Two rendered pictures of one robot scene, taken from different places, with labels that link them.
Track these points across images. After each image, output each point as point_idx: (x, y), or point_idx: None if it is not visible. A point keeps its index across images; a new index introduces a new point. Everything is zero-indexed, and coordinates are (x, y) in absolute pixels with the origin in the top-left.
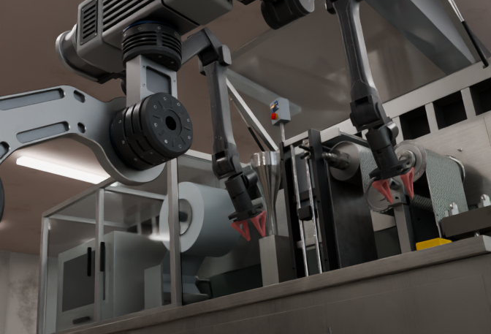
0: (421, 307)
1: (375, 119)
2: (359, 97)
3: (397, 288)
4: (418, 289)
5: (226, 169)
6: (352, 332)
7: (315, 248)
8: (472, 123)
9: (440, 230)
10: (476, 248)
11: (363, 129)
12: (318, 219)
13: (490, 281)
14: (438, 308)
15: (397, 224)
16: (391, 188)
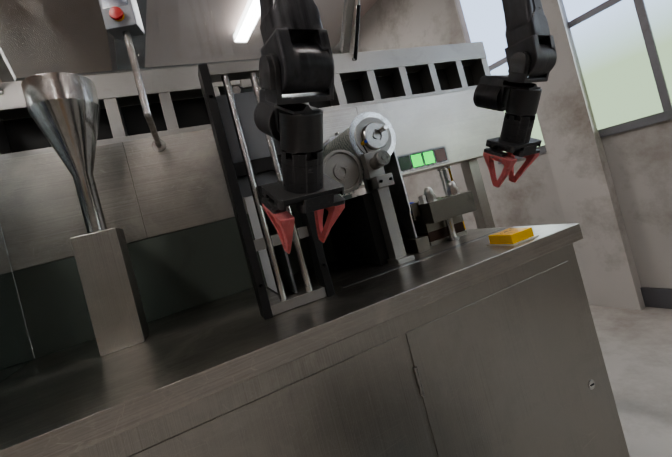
0: (523, 306)
1: (544, 73)
2: (541, 33)
3: (495, 290)
4: (518, 287)
5: (319, 81)
6: (449, 363)
7: (132, 241)
8: (345, 110)
9: (411, 215)
10: (576, 236)
11: (529, 82)
12: (136, 200)
13: (573, 267)
14: (538, 304)
15: (385, 210)
16: (382, 166)
